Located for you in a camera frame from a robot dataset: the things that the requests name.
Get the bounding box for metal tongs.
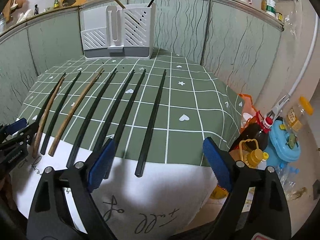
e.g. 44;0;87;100
266;94;290;120

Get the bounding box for clear bottle yellow cap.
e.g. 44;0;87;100
284;96;314;135

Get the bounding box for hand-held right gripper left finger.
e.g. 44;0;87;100
26;137;118;240

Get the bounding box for clear plastic bottle blue cap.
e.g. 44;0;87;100
277;164;299;188

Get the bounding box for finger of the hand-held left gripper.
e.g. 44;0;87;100
0;118;28;137
0;129;37;155

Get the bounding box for light blue plastic container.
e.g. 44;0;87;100
265;121;302;170

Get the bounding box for dark sauce bottle red cap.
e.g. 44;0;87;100
241;116;273;155

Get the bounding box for green checked tablecloth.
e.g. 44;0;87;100
11;47;247;240

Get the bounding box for orange plastic bag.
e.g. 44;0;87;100
237;94;258;130

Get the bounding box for white slatted utensil holder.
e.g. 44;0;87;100
80;4;157;60

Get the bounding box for brown wooden chopstick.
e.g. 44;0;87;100
107;0;138;23
32;76;65;158

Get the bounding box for yellow cooking oil jug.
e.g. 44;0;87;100
212;140;269;199

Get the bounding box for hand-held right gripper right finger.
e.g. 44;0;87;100
202;137;292;240

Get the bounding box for white cloth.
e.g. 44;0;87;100
17;9;34;23

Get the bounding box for white pipe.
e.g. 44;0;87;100
287;12;320;98

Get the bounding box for clear bottle green label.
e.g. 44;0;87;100
265;0;277;17

